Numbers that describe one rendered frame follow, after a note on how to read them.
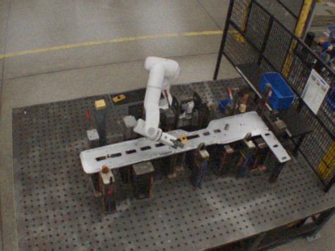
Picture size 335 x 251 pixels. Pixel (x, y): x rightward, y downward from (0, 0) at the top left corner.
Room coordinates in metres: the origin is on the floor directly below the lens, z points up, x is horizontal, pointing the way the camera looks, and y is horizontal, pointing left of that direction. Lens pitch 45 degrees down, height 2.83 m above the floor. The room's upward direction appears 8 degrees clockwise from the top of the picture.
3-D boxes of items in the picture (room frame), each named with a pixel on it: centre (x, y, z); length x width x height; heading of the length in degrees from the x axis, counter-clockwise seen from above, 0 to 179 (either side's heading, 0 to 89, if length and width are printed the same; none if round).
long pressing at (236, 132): (1.67, -0.10, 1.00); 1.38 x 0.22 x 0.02; 118
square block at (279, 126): (1.92, -0.83, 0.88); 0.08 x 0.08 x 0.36; 28
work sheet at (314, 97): (2.08, -1.06, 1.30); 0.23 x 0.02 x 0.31; 28
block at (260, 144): (1.77, -0.68, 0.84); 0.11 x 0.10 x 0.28; 28
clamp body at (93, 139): (1.56, 0.49, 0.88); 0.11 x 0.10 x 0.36; 28
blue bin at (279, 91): (2.27, -0.82, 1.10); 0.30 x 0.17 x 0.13; 23
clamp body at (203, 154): (1.56, -0.25, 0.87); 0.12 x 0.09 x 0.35; 28
